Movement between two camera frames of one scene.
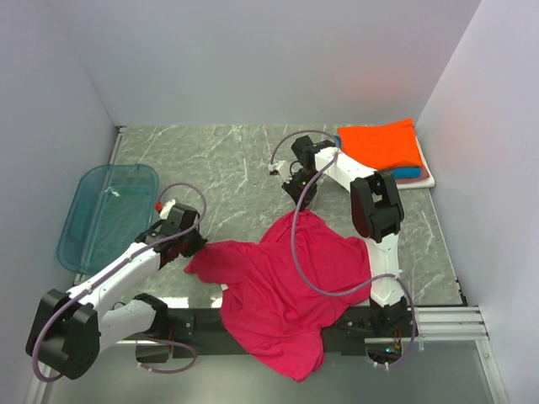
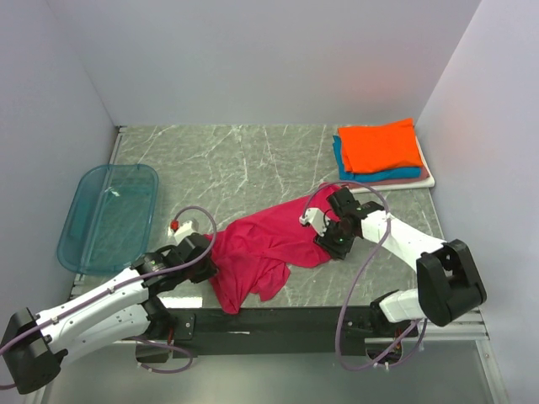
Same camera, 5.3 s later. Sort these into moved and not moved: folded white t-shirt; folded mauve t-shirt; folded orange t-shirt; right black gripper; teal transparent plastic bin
Moved: right black gripper
Not moved: folded orange t-shirt; folded white t-shirt; folded mauve t-shirt; teal transparent plastic bin
